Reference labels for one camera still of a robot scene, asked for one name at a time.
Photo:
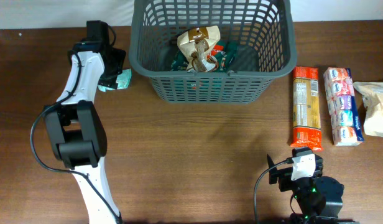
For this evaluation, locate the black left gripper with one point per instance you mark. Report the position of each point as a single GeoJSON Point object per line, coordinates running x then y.
{"type": "Point", "coordinates": [110, 79]}

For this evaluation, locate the orange spaghetti packet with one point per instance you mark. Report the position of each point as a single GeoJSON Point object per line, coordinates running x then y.
{"type": "Point", "coordinates": [306, 109]}

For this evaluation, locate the beige Pantree snack bag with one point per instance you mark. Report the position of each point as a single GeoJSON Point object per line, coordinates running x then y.
{"type": "Point", "coordinates": [196, 45]}

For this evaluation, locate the light teal small packet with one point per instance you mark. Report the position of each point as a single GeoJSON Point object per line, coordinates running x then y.
{"type": "Point", "coordinates": [120, 82]}

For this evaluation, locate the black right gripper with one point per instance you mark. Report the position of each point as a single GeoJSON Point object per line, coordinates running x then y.
{"type": "Point", "coordinates": [283, 178]}

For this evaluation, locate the grey plastic basket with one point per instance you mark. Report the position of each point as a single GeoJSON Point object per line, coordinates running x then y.
{"type": "Point", "coordinates": [262, 31]}

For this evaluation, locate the beige paper pouch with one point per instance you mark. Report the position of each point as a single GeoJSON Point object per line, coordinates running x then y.
{"type": "Point", "coordinates": [372, 97]}

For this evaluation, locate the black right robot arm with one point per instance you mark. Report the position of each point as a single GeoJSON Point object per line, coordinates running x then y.
{"type": "Point", "coordinates": [319, 197]}

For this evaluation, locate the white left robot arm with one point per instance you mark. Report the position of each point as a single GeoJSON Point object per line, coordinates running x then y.
{"type": "Point", "coordinates": [74, 129]}

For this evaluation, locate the green Nescafe coffee bag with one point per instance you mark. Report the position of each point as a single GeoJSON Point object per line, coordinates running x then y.
{"type": "Point", "coordinates": [224, 52]}

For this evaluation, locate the Kleenex tissue multipack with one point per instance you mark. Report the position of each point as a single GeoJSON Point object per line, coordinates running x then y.
{"type": "Point", "coordinates": [340, 96]}

